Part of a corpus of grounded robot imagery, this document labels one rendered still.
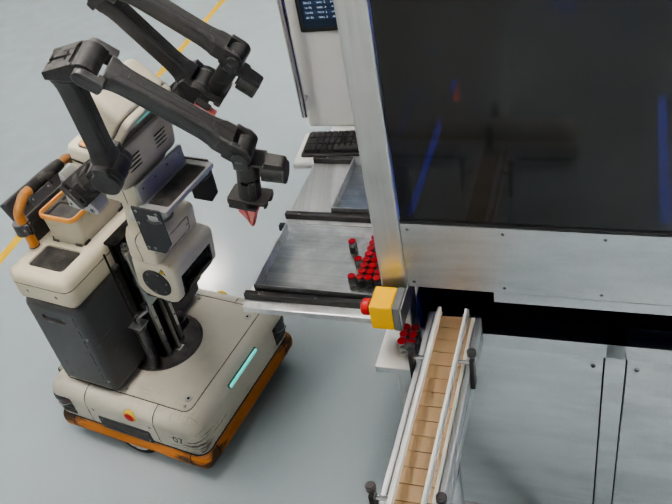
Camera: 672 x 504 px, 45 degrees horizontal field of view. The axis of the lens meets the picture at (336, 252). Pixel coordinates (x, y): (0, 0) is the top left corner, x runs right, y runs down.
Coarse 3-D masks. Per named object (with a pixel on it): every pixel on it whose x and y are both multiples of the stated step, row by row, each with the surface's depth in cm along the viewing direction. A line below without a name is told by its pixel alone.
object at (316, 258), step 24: (288, 240) 229; (312, 240) 227; (336, 240) 225; (360, 240) 223; (264, 264) 217; (288, 264) 220; (312, 264) 219; (336, 264) 217; (264, 288) 211; (288, 288) 208; (312, 288) 211; (336, 288) 210
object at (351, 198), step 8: (352, 160) 248; (352, 168) 248; (360, 168) 250; (352, 176) 248; (360, 176) 247; (344, 184) 241; (352, 184) 244; (360, 184) 244; (344, 192) 242; (352, 192) 241; (360, 192) 241; (336, 200) 235; (344, 200) 239; (352, 200) 238; (360, 200) 237; (336, 208) 231; (344, 208) 230; (352, 208) 230; (360, 208) 229; (368, 208) 228
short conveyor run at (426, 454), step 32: (448, 320) 188; (480, 320) 186; (448, 352) 181; (480, 352) 189; (416, 384) 175; (448, 384) 169; (416, 416) 169; (448, 416) 167; (416, 448) 162; (448, 448) 161; (384, 480) 158; (416, 480) 157; (448, 480) 156
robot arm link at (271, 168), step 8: (248, 128) 188; (256, 152) 189; (264, 152) 189; (232, 160) 185; (240, 160) 184; (256, 160) 188; (264, 160) 188; (272, 160) 188; (280, 160) 188; (288, 160) 191; (240, 168) 187; (248, 168) 187; (264, 168) 189; (272, 168) 188; (280, 168) 188; (288, 168) 192; (264, 176) 190; (272, 176) 189; (280, 176) 189; (288, 176) 193
